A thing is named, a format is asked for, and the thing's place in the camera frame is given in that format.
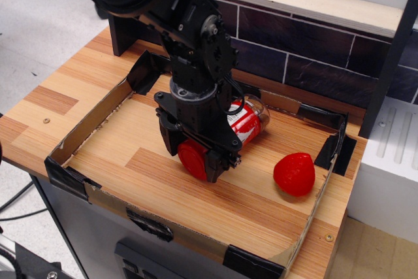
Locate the black right shelf post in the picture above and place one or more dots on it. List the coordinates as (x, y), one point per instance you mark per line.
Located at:
(390, 65)

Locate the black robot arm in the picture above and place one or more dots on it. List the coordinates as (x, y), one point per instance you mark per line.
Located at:
(201, 88)

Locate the white grooved side unit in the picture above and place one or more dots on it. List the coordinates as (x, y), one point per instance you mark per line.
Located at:
(384, 195)

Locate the black left shelf post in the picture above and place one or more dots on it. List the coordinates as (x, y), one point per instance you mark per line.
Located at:
(125, 32)

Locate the red-capped basil spice bottle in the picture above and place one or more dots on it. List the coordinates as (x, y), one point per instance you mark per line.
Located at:
(247, 124)

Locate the black shelf post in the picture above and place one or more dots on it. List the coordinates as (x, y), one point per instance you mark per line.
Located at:
(390, 65)
(125, 32)

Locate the grey cabinet under table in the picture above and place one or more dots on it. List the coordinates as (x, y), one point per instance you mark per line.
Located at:
(107, 245)

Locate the taped cardboard fence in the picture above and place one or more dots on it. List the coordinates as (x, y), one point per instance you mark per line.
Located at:
(115, 157)

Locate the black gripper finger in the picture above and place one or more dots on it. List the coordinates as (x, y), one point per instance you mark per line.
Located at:
(172, 134)
(216, 163)

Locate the black metal bracket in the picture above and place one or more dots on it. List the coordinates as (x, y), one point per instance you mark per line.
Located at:
(19, 262)

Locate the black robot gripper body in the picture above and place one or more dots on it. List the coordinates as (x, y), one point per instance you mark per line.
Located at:
(203, 116)

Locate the light wooden shelf board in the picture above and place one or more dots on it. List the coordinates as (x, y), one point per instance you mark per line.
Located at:
(355, 14)

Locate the red toy strawberry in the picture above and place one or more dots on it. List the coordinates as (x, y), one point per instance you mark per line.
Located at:
(295, 174)

